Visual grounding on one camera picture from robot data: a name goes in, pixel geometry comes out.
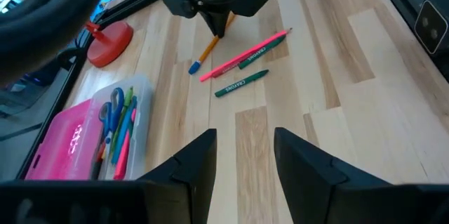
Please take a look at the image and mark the teal blue marker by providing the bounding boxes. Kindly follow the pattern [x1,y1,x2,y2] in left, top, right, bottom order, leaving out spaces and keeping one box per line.
[111,95,139,166]

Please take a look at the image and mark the black marker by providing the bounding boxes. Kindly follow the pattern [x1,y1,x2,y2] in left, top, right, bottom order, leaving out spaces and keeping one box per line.
[89,138,108,180]

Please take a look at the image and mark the green marker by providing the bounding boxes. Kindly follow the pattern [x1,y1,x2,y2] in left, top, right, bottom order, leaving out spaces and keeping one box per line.
[109,86,135,157]

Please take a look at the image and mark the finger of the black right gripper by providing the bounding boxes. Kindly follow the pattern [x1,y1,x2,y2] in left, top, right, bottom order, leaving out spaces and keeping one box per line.
[199,8,220,39]
[217,8,235,39]

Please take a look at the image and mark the black table-level camera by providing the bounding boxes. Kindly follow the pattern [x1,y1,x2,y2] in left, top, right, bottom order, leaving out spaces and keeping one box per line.
[413,0,449,56]

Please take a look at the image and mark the orange pencil blue eraser cap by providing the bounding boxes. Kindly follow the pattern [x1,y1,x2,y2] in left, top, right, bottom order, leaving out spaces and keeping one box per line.
[187,12,237,76]

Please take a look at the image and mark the pink pencil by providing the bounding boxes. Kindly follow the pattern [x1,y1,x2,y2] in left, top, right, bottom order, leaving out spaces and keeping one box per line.
[199,27,293,84]

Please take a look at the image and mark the clear supply box pink lid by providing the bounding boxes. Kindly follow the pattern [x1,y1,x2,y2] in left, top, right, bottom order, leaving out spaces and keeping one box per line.
[23,74,154,182]

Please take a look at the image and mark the green crayon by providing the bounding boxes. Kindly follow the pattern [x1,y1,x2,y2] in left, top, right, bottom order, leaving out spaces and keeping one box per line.
[237,34,287,71]
[213,68,270,99]

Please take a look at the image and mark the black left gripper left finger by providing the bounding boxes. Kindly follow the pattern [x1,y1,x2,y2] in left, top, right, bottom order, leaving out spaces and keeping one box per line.
[138,128,218,224]

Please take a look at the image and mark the blue handled scissors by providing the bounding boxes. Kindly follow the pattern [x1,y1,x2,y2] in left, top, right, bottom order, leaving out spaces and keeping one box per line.
[98,86,126,147]

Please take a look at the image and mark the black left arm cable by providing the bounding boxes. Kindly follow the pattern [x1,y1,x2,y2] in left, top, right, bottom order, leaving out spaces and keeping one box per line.
[0,0,114,86]

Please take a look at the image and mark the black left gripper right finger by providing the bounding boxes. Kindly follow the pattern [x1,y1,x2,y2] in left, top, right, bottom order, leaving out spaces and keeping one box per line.
[274,128,390,224]

